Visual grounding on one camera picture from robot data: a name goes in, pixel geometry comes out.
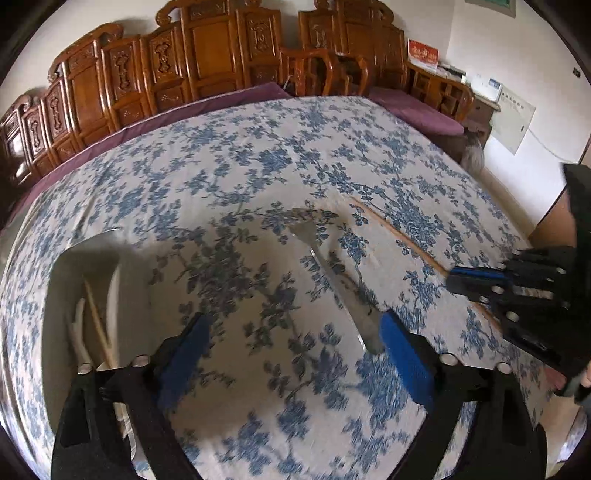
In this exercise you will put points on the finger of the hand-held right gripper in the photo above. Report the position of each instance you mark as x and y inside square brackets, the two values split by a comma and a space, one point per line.
[475, 274]
[531, 332]

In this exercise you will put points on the long purple seat cushion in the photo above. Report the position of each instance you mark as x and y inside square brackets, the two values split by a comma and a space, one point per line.
[184, 113]

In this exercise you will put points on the wooden side table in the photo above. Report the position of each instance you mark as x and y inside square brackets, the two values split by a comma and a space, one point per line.
[482, 115]

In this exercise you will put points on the stack of papers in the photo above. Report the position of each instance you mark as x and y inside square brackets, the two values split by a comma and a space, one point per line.
[451, 69]

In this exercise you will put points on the brown wooden door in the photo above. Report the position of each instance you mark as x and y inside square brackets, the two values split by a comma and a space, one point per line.
[554, 226]

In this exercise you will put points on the white wall control box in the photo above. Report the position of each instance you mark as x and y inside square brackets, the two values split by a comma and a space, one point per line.
[487, 87]

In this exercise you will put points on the red sign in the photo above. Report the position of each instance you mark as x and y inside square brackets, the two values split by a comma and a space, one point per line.
[422, 54]

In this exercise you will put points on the short purple seat cushion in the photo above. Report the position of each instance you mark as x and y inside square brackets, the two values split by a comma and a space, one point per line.
[415, 110]

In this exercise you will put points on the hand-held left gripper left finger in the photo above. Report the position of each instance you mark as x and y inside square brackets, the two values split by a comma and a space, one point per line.
[187, 350]

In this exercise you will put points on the blue floral tablecloth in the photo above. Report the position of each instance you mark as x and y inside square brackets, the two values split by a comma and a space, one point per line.
[258, 152]

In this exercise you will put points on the white rectangular utensil box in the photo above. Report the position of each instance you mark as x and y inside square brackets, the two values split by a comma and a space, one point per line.
[134, 300]

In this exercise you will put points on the short carved wooden sofa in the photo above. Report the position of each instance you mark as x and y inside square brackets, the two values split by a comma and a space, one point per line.
[369, 41]

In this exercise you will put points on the white electrical panel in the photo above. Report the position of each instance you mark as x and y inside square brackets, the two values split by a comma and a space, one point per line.
[512, 117]

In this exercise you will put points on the green framed picture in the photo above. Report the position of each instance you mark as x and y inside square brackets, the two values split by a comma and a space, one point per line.
[494, 5]

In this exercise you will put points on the light wooden chopstick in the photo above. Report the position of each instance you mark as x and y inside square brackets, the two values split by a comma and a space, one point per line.
[98, 323]
[406, 240]

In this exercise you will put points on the long carved wooden sofa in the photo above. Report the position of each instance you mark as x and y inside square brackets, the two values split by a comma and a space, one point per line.
[138, 74]

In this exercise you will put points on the gray plastic bag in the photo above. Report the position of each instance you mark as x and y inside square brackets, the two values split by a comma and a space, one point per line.
[473, 150]

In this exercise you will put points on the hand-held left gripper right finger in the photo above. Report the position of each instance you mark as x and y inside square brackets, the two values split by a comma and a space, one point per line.
[408, 360]

